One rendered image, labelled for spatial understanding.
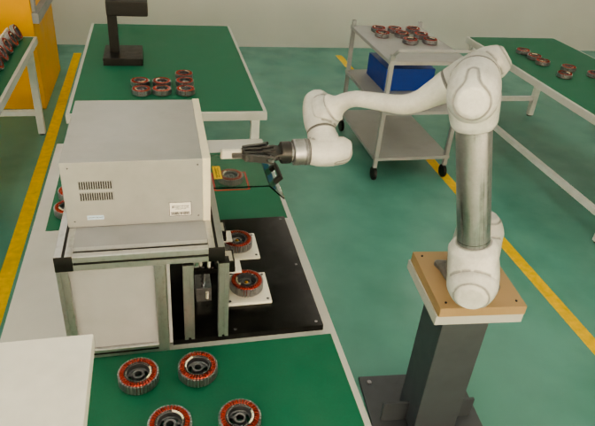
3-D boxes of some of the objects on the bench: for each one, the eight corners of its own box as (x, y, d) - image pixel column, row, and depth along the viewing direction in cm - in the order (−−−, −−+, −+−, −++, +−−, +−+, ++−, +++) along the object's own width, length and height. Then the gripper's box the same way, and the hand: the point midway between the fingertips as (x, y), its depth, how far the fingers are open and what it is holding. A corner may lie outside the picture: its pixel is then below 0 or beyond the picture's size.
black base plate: (283, 220, 238) (283, 215, 237) (322, 329, 185) (323, 324, 184) (166, 227, 228) (166, 222, 226) (173, 344, 175) (173, 339, 174)
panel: (166, 220, 227) (163, 152, 212) (173, 342, 173) (169, 262, 157) (164, 220, 227) (160, 152, 211) (169, 342, 173) (166, 262, 157)
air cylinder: (209, 285, 196) (209, 273, 193) (212, 300, 190) (212, 287, 187) (194, 287, 195) (194, 274, 192) (196, 301, 189) (196, 289, 186)
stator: (250, 236, 221) (250, 228, 219) (253, 253, 211) (254, 245, 210) (220, 237, 218) (220, 229, 216) (223, 255, 209) (223, 247, 207)
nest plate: (253, 235, 223) (253, 232, 223) (259, 259, 211) (259, 256, 210) (214, 237, 220) (214, 235, 219) (219, 261, 208) (219, 259, 207)
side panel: (169, 343, 175) (165, 258, 159) (169, 350, 173) (165, 265, 156) (72, 352, 169) (57, 266, 152) (71, 360, 167) (55, 273, 150)
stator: (113, 396, 157) (112, 386, 155) (122, 364, 166) (121, 355, 165) (156, 396, 158) (155, 387, 156) (162, 365, 167) (161, 356, 166)
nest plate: (264, 274, 204) (264, 271, 203) (272, 303, 191) (272, 299, 190) (221, 277, 200) (221, 274, 199) (226, 306, 188) (226, 304, 187)
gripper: (294, 171, 191) (222, 174, 186) (286, 153, 202) (218, 155, 197) (296, 151, 188) (222, 152, 182) (288, 134, 198) (218, 135, 193)
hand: (231, 153), depth 190 cm, fingers closed
